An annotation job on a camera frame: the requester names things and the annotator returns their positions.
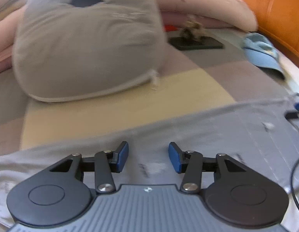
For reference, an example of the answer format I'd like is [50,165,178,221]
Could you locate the grey striped pants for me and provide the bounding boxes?
[0,94,299,227]

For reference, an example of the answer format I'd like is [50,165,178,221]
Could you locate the blue baseball cap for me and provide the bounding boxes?
[241,32,285,80]

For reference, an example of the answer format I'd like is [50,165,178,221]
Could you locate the wooden headboard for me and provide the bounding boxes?
[243,0,299,68]

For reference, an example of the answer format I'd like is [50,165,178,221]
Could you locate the black phone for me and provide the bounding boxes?
[168,37,225,51]

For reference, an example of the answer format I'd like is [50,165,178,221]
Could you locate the grey cat face cushion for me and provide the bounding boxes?
[12,0,166,102]

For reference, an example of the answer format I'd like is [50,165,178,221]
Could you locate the red object under quilt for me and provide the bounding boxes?
[164,25,180,32]

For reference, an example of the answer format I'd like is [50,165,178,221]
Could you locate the pink folded quilt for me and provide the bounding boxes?
[0,0,258,73]

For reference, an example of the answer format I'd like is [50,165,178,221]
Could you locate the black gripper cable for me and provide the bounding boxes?
[289,120,299,218]

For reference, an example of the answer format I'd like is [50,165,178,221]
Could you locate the brown scrunchie hair tie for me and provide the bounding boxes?
[179,14,208,42]

